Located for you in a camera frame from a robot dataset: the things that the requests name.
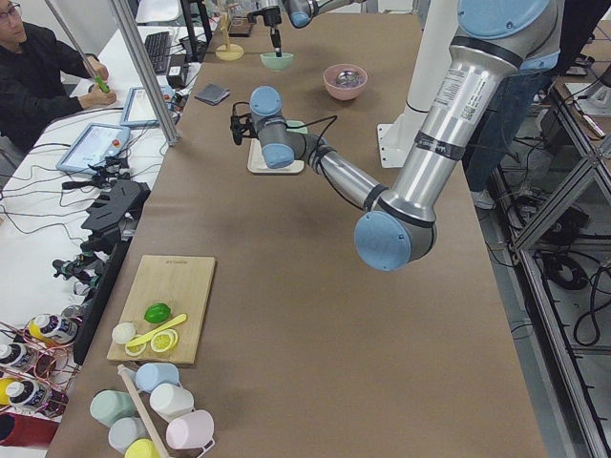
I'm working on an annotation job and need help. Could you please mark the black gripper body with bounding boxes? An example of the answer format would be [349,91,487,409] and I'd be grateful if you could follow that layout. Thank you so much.
[239,113,258,138]
[264,0,282,48]

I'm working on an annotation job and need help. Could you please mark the green bowl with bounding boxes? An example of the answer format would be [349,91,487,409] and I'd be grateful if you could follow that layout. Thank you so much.
[286,119,308,134]
[260,52,295,72]

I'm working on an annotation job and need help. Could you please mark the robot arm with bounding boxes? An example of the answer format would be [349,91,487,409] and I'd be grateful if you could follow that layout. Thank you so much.
[257,0,362,57]
[231,1,564,271]

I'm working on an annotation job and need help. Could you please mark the cream serving tray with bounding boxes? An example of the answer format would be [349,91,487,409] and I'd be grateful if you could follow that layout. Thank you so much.
[247,139,305,175]

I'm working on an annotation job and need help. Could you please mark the grey and purple cloths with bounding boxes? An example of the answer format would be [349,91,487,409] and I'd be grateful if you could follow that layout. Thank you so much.
[195,83,230,106]

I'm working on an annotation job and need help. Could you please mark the wooden mug tree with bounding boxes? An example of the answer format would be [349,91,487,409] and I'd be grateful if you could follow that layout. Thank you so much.
[205,1,243,61]

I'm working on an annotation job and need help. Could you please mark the pink bowl with ice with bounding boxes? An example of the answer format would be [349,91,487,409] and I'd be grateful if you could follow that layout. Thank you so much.
[323,64,368,101]

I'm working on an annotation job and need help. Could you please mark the blue teach pendant far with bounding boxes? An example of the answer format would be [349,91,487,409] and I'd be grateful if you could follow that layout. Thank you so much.
[120,87,158,128]

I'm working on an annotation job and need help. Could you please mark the blue teach pendant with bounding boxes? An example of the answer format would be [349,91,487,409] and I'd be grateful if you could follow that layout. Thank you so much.
[55,123,131,175]
[120,87,158,128]

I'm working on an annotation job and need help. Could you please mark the black keyboard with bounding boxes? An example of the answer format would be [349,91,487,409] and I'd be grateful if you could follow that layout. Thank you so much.
[144,31,171,74]

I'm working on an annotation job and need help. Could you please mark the blue teach pendant near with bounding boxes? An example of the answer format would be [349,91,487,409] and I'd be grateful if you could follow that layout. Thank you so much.
[55,123,131,175]

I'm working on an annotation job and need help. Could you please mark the black stand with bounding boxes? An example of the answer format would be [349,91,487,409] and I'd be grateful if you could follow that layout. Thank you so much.
[73,179,151,365]

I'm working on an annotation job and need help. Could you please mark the bamboo cutting board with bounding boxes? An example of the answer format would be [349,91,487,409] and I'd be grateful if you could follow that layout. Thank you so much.
[106,255,217,365]

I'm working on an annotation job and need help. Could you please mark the yellow plastic knife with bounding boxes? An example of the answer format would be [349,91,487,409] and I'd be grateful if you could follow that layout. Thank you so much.
[126,313,188,347]

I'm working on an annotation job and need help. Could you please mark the green lime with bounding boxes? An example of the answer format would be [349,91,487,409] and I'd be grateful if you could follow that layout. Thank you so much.
[143,302,172,323]

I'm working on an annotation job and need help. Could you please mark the person in black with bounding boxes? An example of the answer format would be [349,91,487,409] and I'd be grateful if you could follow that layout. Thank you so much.
[1,1,116,152]

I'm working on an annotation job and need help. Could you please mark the top lemon slice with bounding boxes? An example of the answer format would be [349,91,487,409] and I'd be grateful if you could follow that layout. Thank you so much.
[150,328,179,353]

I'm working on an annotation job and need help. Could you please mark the lemon slice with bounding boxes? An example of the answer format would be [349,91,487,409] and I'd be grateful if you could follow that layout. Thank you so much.
[124,343,147,357]
[150,328,179,353]

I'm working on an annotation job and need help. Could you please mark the white half lemon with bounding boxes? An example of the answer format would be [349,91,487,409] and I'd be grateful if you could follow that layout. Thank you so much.
[112,322,137,345]

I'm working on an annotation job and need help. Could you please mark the bottom lemon slice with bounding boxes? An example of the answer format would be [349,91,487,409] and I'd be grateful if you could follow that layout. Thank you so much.
[124,343,147,357]

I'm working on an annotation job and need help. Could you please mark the light blue cup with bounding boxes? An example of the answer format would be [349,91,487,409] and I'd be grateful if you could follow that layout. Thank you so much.
[135,363,179,393]

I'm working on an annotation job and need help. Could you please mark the yellow sauce bottle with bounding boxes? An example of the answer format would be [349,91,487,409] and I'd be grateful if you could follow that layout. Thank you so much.
[28,314,78,345]

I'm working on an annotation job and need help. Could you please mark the white cup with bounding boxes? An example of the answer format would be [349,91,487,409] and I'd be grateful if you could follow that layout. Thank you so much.
[149,383,195,422]

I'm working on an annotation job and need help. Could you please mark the pink cup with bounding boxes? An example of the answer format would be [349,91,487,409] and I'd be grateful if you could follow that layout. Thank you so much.
[166,409,215,449]

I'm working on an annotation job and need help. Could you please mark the green cup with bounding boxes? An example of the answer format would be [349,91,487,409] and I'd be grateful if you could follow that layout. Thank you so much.
[90,389,136,427]

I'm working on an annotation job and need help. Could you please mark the grey cup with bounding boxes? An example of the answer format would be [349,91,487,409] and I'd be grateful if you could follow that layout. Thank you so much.
[108,417,148,454]

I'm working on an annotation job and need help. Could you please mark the yellow cup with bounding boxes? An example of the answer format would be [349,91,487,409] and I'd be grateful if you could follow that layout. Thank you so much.
[124,438,160,458]

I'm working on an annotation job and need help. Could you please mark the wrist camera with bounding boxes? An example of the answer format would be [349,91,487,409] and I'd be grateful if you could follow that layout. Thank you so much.
[230,101,250,131]
[247,10,263,24]

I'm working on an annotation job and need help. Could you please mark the aluminium frame post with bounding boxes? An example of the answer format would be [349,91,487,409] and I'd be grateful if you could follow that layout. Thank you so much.
[108,0,179,147]

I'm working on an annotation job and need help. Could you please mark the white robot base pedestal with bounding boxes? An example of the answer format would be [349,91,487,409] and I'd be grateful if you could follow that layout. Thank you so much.
[377,0,457,168]

